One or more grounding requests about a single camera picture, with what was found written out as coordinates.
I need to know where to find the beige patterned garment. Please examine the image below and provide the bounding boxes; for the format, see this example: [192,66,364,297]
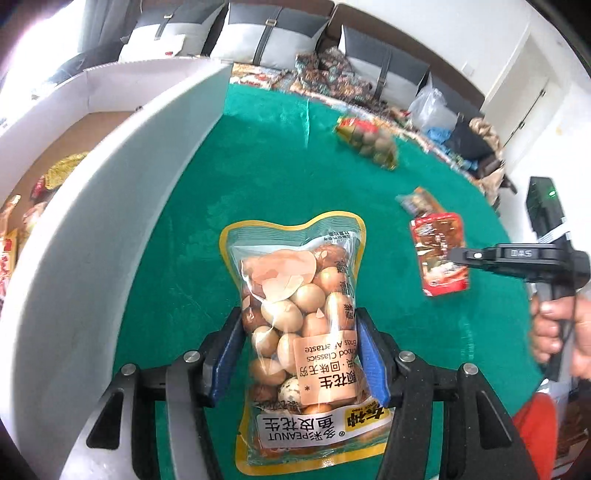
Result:
[470,117,515,197]

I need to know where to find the red chili snack packet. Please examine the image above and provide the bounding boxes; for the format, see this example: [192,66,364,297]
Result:
[409,212,470,297]

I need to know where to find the black garment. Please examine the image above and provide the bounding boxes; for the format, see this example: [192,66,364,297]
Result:
[449,117,496,161]

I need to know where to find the person's right hand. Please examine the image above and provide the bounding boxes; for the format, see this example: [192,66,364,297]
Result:
[530,286,591,380]

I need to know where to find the red-topped bag of round snacks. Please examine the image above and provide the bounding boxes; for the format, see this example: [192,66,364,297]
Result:
[335,115,400,171]

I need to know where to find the small grey and orange packet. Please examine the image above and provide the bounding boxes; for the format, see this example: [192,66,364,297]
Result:
[396,186,438,216]

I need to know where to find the blue cloth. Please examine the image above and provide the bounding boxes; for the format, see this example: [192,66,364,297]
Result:
[424,127,454,147]

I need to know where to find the yellow and red snack packet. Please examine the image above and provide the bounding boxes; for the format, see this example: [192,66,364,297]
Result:
[0,194,23,308]

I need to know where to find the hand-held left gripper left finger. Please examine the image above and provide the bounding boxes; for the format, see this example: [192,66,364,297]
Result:
[85,307,244,480]

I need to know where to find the dark floral quilt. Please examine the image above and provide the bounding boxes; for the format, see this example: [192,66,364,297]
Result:
[294,46,372,101]

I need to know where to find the grey curtain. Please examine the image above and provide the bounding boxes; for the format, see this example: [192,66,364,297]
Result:
[51,0,144,58]

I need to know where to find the green patterned tablecloth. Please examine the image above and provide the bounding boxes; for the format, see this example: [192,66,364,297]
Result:
[152,85,546,480]

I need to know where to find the grey and white pillow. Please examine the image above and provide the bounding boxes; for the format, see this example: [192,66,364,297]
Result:
[211,2,332,71]
[418,69,486,118]
[339,25,431,101]
[118,6,186,64]

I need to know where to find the person's red clothing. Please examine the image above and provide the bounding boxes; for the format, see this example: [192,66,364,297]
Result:
[512,394,573,480]

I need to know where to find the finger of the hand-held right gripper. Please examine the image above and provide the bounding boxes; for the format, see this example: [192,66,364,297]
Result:
[448,246,499,274]

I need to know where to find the white cardboard box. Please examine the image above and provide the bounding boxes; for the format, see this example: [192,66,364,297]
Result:
[0,60,234,480]

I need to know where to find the floral bed sheet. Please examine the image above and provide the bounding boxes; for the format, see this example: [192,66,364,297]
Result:
[229,62,467,155]

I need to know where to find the yellow-edged peanut bag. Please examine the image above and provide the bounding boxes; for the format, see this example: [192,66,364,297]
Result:
[218,211,393,476]

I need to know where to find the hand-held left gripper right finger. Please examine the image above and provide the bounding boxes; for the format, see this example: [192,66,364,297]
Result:
[355,307,536,480]

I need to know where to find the clear plastic bag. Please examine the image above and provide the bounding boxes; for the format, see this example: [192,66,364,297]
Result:
[407,88,459,133]

